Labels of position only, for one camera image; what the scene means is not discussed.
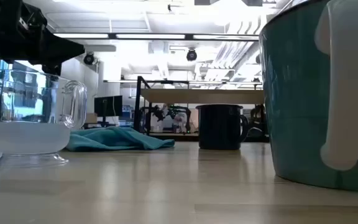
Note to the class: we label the wooden shelf black frame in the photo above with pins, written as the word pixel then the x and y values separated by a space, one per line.
pixel 204 96

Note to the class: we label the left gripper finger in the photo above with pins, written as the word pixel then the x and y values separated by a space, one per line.
pixel 51 70
pixel 61 51

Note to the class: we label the teal microfibre cloth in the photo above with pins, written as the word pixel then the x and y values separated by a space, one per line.
pixel 113 140

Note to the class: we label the black ceiling spotlight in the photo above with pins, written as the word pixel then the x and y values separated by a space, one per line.
pixel 191 55
pixel 89 58

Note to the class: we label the dark blue enamel mug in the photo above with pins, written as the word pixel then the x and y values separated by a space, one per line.
pixel 219 127

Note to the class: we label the clear glass mug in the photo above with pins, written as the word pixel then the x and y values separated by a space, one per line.
pixel 26 137

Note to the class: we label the black computer monitor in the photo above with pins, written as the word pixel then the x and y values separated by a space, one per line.
pixel 107 105

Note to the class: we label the cardboard box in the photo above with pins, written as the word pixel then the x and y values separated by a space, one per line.
pixel 91 118

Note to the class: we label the ceiling light strip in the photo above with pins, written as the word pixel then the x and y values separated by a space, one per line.
pixel 151 36

